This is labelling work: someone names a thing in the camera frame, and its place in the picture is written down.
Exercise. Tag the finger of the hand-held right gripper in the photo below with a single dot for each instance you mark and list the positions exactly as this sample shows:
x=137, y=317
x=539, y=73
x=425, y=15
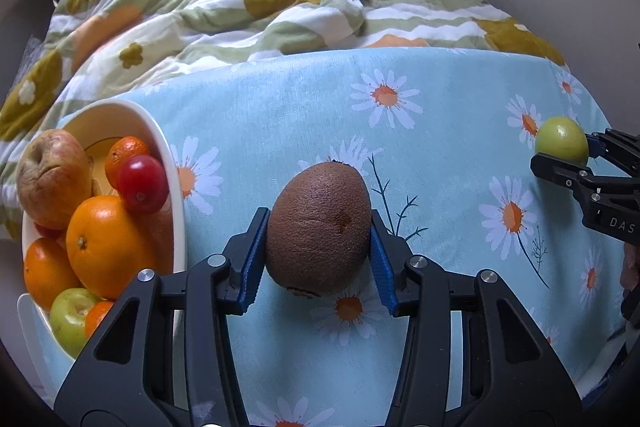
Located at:
x=615, y=147
x=560, y=171

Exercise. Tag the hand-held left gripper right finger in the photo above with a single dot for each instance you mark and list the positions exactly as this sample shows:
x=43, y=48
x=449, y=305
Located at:
x=380, y=267

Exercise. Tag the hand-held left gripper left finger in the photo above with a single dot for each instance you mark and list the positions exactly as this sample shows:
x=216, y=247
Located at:
x=255, y=257

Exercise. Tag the large green apple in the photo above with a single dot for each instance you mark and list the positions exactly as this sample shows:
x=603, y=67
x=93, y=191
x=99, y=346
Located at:
x=560, y=139

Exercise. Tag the brown kiwi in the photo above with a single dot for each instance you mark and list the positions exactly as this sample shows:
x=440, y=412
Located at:
x=317, y=227

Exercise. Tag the white and yellow bowl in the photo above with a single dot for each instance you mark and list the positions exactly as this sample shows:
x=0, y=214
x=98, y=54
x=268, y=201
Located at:
x=172, y=187

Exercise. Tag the red tomato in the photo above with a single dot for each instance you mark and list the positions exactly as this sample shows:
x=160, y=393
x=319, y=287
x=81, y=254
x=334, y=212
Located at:
x=142, y=184

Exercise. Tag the large orange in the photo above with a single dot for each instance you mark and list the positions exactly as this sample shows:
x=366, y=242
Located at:
x=105, y=247

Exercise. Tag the small tangerine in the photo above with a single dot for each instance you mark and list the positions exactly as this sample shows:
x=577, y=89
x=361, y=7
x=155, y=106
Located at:
x=97, y=314
x=122, y=154

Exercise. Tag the small green apple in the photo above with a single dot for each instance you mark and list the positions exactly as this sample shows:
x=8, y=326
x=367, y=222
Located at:
x=72, y=317

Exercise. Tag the small cherry tomato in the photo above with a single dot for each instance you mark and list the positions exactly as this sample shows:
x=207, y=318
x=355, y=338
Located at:
x=47, y=230

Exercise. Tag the medium orange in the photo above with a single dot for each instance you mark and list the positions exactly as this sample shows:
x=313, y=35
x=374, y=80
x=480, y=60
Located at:
x=45, y=274

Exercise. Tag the person's right hand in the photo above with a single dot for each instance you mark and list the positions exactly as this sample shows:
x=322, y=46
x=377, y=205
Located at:
x=630, y=267

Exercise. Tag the blue daisy tablecloth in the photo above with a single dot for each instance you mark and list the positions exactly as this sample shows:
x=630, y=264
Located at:
x=300, y=107

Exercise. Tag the wrinkled red-yellow apple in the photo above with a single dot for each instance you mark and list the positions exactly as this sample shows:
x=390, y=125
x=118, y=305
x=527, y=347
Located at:
x=52, y=179

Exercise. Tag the green and yellow floral blanket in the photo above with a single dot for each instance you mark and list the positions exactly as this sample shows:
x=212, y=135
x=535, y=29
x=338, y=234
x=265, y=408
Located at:
x=225, y=22

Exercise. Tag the grey headboard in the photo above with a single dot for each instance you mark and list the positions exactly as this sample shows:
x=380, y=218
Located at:
x=20, y=7

